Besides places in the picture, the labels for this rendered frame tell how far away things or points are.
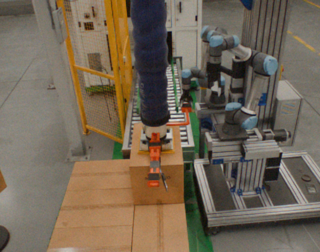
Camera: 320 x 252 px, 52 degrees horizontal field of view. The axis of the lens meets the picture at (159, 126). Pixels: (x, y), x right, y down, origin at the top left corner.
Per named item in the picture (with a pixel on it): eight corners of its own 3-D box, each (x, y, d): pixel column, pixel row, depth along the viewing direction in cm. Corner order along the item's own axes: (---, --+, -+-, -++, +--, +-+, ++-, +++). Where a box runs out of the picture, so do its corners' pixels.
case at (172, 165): (137, 158, 311) (133, 123, 290) (179, 156, 310) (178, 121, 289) (133, 205, 261) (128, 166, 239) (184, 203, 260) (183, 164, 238)
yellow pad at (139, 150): (140, 129, 279) (139, 125, 276) (151, 129, 279) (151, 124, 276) (137, 154, 250) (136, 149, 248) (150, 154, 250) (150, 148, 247)
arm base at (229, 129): (238, 124, 263) (239, 113, 257) (243, 134, 250) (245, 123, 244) (219, 125, 262) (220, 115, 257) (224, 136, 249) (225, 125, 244)
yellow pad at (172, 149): (162, 129, 278) (161, 124, 276) (173, 128, 278) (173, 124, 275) (162, 154, 250) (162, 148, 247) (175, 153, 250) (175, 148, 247)
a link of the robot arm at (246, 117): (241, 122, 248) (266, 52, 227) (255, 131, 237) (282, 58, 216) (230, 123, 242) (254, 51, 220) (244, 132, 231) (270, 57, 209)
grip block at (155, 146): (148, 146, 242) (148, 140, 238) (162, 146, 241) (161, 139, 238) (148, 153, 235) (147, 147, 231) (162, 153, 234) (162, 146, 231)
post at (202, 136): (198, 155, 397) (199, 80, 343) (204, 155, 397) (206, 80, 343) (198, 159, 392) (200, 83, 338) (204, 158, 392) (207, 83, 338)
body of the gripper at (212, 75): (205, 78, 207) (205, 60, 200) (218, 77, 207) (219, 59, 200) (207, 83, 200) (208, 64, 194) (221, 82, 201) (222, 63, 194)
